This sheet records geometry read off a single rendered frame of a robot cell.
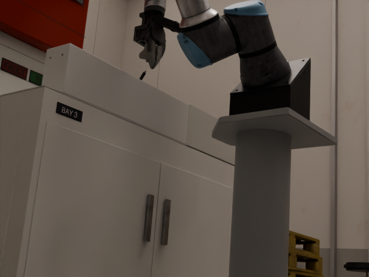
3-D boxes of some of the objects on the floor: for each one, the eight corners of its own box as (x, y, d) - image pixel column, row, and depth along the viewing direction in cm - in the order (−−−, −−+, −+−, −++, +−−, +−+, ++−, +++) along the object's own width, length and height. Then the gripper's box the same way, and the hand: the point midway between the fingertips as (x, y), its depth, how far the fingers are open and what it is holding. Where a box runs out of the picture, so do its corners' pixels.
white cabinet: (-148, 397, 154) (-88, 115, 176) (97, 372, 229) (118, 177, 250) (-7, 450, 117) (48, 84, 138) (231, 401, 191) (243, 167, 213)
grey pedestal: (424, 458, 137) (413, 137, 158) (359, 501, 104) (357, 86, 125) (245, 417, 168) (256, 151, 189) (150, 440, 134) (177, 115, 156)
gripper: (151, 20, 197) (145, 76, 191) (134, 9, 190) (128, 67, 184) (170, 14, 192) (165, 72, 186) (154, 3, 185) (148, 62, 179)
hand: (154, 65), depth 184 cm, fingers closed
